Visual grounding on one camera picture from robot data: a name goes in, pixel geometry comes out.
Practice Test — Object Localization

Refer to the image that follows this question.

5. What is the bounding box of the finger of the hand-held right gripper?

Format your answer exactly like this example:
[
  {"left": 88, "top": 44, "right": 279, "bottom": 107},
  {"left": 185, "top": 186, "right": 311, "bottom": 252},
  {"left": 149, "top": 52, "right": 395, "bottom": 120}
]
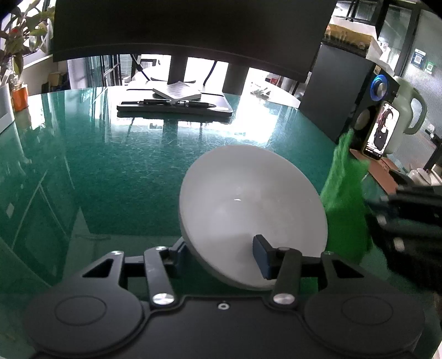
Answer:
[
  {"left": 378, "top": 184, "right": 442, "bottom": 209},
  {"left": 364, "top": 206, "right": 410, "bottom": 251}
]

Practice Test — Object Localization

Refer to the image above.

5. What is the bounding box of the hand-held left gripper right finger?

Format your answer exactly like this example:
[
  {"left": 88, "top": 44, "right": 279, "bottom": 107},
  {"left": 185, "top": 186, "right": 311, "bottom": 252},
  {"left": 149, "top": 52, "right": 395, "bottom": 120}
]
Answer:
[{"left": 253, "top": 235, "right": 351, "bottom": 309}]

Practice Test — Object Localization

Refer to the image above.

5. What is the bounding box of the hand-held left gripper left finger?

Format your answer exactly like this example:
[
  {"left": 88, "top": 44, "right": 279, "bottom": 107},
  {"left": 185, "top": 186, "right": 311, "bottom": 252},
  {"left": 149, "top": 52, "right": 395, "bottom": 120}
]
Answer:
[{"left": 82, "top": 240, "right": 189, "bottom": 308}]

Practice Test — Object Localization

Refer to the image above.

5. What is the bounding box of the green cleaning cloth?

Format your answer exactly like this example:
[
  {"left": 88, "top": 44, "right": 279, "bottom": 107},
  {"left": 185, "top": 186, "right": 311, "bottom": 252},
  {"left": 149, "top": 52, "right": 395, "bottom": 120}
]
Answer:
[{"left": 319, "top": 130, "right": 373, "bottom": 263}]

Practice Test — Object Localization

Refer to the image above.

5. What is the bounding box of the white round plate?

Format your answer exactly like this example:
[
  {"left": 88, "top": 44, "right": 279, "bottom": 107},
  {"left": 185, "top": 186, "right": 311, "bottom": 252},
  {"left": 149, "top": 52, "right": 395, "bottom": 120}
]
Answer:
[{"left": 179, "top": 145, "right": 328, "bottom": 291}]

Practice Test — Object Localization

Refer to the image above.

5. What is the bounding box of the white desk object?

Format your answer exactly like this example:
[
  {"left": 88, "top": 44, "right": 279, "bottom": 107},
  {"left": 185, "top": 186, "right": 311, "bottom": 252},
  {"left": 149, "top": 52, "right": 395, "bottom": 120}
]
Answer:
[{"left": 407, "top": 167, "right": 433, "bottom": 186}]

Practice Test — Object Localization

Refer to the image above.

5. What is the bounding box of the brown leather mat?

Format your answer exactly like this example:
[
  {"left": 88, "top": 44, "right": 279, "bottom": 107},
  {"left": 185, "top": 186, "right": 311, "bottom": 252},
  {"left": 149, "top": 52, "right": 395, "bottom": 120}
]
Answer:
[{"left": 349, "top": 148, "right": 403, "bottom": 194}]

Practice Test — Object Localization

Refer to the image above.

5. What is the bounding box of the smartphone with lit screen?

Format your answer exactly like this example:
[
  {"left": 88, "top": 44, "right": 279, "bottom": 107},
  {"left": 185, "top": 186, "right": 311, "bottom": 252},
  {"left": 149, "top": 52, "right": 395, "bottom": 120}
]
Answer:
[{"left": 361, "top": 102, "right": 400, "bottom": 161}]

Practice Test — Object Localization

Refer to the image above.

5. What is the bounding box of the pale green kettle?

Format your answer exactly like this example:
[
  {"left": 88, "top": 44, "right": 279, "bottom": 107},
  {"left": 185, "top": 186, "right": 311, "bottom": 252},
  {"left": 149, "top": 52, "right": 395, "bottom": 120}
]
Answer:
[{"left": 383, "top": 76, "right": 429, "bottom": 155}]

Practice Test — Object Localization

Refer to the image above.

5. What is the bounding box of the black speaker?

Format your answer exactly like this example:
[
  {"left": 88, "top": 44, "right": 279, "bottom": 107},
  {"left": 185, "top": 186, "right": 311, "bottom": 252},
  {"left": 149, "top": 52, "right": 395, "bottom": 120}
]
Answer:
[{"left": 300, "top": 43, "right": 401, "bottom": 145}]

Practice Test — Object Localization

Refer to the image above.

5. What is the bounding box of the black pen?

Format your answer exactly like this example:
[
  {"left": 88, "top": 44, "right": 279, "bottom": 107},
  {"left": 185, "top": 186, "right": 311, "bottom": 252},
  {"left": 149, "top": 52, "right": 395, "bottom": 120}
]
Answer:
[{"left": 137, "top": 99, "right": 217, "bottom": 110}]

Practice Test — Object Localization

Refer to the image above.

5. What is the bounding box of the white notepad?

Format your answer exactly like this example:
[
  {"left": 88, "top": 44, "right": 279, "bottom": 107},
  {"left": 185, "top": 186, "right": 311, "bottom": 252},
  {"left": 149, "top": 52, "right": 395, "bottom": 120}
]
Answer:
[{"left": 152, "top": 82, "right": 201, "bottom": 101}]

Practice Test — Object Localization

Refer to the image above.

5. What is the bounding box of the black monitor stand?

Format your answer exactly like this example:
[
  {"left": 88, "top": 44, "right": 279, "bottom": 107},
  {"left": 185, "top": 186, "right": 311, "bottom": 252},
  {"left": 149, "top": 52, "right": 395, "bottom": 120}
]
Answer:
[{"left": 167, "top": 55, "right": 250, "bottom": 96}]

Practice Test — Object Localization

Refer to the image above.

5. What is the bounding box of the orange plant pot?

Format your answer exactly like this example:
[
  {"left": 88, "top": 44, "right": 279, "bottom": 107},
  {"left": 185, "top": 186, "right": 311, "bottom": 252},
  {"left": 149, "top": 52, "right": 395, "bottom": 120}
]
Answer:
[{"left": 10, "top": 85, "right": 29, "bottom": 112}]

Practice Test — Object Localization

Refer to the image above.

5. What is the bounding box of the pale plant pot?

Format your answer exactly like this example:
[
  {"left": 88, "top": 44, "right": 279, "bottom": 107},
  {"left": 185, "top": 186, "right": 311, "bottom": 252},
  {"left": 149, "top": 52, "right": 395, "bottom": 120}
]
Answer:
[{"left": 0, "top": 83, "right": 16, "bottom": 134}]

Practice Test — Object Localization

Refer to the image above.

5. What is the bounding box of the black computer monitor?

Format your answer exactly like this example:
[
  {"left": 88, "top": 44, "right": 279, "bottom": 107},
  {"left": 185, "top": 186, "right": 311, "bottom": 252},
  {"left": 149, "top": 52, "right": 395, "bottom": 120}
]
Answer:
[{"left": 52, "top": 0, "right": 337, "bottom": 83}]

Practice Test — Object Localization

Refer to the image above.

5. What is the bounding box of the leafy potted plant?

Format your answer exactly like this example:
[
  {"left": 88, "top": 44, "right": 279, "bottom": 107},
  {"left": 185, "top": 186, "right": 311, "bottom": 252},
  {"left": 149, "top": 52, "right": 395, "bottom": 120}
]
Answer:
[{"left": 0, "top": 0, "right": 56, "bottom": 87}]

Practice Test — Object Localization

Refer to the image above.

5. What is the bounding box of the black cable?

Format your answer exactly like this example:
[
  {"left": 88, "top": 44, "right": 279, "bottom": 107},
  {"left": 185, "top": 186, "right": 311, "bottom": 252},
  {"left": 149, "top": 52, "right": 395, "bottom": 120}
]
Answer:
[
  {"left": 130, "top": 53, "right": 150, "bottom": 82},
  {"left": 204, "top": 60, "right": 217, "bottom": 85}
]

